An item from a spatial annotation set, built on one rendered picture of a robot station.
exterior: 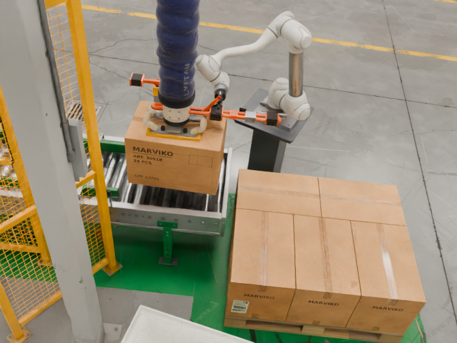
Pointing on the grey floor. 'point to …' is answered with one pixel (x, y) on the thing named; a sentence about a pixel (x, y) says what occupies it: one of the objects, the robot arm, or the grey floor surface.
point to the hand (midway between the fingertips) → (217, 112)
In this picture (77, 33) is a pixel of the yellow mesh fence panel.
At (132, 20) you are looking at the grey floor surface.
